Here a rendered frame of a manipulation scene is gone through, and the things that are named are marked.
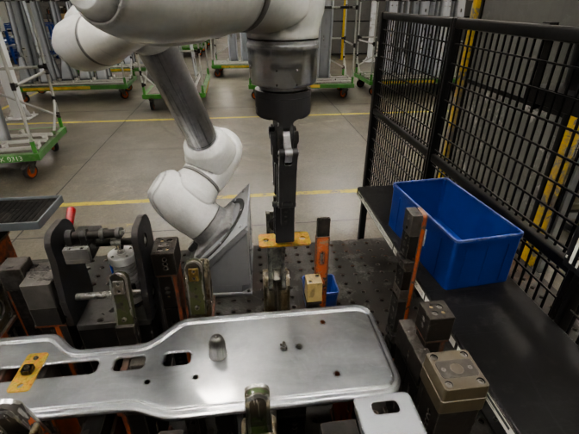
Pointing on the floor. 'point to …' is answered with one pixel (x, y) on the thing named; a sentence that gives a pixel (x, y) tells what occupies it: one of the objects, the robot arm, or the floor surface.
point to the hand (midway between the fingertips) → (283, 218)
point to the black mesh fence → (565, 317)
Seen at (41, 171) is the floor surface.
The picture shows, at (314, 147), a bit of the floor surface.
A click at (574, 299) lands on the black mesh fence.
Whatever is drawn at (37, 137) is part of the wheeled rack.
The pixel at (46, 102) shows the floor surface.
